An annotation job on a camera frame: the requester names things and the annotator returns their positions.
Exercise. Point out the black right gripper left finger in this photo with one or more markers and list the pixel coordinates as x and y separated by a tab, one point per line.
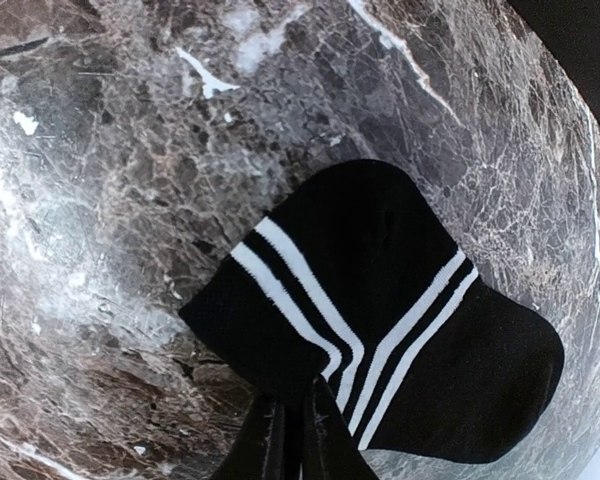
264	443

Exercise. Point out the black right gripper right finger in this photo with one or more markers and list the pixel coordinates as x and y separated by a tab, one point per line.
329	451

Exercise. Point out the black white-striped sock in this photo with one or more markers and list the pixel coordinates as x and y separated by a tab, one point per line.
352	279

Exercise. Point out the black compartment display box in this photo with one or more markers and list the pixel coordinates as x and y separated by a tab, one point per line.
570	29

